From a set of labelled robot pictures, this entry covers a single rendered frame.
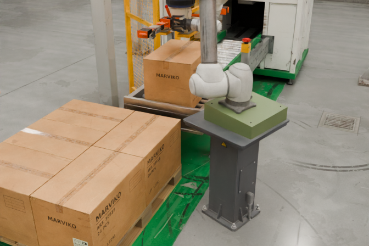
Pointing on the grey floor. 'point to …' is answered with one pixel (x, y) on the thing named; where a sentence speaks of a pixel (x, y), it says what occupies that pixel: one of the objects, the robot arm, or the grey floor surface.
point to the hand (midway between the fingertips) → (166, 22)
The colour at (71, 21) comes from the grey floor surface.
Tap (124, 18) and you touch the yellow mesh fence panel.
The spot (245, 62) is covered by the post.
